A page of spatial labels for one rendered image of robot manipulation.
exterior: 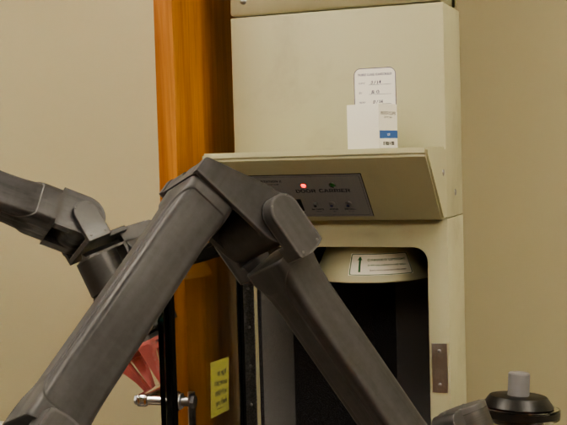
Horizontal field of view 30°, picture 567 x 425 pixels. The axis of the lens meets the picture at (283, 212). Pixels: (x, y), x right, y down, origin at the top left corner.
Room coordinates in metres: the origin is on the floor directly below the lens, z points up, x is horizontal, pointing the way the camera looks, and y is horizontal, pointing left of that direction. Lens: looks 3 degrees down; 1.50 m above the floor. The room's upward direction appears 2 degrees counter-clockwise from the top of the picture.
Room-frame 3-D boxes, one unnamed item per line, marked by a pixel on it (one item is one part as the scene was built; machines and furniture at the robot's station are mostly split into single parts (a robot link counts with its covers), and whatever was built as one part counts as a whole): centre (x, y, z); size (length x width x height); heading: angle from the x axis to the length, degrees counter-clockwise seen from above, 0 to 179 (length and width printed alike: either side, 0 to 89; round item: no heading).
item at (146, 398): (1.36, 0.16, 1.20); 0.10 x 0.05 x 0.03; 164
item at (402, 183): (1.47, -0.06, 1.46); 0.32 x 0.11 x 0.10; 69
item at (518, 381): (1.36, -0.30, 1.18); 0.09 x 0.09 x 0.07
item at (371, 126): (1.45, -0.12, 1.54); 0.05 x 0.05 x 0.06; 54
